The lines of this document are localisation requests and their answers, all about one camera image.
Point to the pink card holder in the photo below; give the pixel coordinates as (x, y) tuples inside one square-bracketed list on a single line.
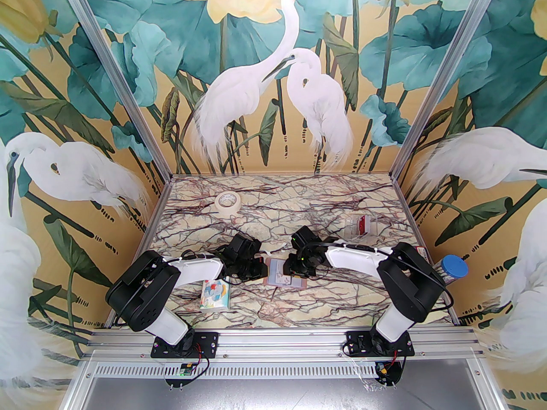
[(302, 283)]

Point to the pale grey printed card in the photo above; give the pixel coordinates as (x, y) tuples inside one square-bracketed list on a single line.
[(277, 271)]

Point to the clear plastic card box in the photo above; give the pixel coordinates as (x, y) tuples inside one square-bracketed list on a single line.
[(351, 228)]

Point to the red VIP card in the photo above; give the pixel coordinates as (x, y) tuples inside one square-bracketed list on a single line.
[(363, 224)]

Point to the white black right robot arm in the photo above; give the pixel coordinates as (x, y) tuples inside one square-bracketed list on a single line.
[(410, 280)]

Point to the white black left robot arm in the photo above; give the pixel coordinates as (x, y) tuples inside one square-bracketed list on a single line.
[(141, 291)]

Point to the cartoon print tissue pack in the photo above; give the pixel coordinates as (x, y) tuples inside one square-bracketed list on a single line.
[(216, 296)]

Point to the cream masking tape roll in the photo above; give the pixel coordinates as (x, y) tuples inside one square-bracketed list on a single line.
[(227, 212)]

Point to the vented aluminium strip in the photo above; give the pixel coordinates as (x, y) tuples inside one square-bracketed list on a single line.
[(277, 370)]

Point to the colourful marker pen box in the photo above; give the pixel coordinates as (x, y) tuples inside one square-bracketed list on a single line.
[(423, 253)]

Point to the grey sheet metal panel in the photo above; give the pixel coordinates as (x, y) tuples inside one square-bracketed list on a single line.
[(277, 395)]

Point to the blue lidded clear tube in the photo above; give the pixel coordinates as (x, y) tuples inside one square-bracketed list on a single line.
[(455, 266)]

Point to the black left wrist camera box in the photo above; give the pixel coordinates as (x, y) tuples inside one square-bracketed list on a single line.
[(244, 248)]

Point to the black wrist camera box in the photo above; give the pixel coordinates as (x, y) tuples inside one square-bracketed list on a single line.
[(244, 248), (305, 237)]

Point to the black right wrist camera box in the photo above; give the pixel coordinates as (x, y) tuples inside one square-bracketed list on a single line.
[(305, 237)]

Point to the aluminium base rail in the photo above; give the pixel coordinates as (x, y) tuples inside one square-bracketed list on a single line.
[(277, 344)]

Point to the short aluminium table edge rail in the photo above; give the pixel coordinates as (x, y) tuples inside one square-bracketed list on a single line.
[(282, 175)]

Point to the aluminium frame post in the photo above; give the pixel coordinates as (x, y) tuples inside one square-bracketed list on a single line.
[(118, 75), (442, 75)]

